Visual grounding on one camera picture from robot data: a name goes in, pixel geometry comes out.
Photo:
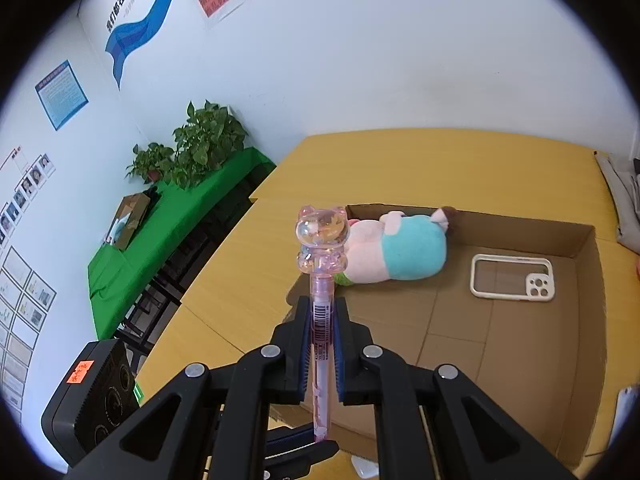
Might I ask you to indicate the blue framed notice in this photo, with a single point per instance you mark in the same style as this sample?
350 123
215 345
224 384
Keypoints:
62 92

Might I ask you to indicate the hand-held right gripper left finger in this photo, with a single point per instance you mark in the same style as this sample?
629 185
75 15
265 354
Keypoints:
295 340

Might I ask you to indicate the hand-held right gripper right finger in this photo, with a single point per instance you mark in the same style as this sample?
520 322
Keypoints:
350 345

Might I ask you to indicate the small white object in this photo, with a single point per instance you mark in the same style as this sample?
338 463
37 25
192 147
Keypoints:
365 467

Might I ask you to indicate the pink and teal plush toy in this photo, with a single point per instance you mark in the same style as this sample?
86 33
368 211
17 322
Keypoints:
410 250

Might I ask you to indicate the brown cardboard box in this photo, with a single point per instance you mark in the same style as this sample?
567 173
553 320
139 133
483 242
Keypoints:
500 340

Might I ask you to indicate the brown tissue box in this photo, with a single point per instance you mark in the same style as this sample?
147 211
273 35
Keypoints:
130 215

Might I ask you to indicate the white clear phone case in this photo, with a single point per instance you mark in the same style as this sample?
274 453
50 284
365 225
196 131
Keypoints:
541 285

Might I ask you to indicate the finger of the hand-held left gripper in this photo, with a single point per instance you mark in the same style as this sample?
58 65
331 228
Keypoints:
290 440

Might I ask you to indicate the group of framed wall certificates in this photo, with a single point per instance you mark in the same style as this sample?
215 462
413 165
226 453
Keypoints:
20 310

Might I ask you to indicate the staff photo wall chart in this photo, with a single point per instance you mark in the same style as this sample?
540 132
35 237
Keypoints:
25 190

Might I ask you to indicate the blue ribbon wall banner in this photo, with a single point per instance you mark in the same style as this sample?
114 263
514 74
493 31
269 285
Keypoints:
135 30

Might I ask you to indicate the white paper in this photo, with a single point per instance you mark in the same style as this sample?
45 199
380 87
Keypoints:
631 410

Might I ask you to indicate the small potted green plant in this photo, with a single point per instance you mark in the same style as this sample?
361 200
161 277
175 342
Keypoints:
152 160

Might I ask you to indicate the large potted green plant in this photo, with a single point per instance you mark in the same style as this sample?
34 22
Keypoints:
210 135

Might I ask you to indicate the green tablecloth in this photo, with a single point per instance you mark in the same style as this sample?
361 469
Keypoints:
165 230

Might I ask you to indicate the black table frame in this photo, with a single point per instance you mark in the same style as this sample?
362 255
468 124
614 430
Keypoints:
150 310

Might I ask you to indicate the grey folded cloth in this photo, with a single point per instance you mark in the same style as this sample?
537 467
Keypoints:
625 200

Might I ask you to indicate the pink bear-topped pen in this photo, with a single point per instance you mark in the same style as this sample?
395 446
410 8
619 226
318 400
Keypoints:
320 310

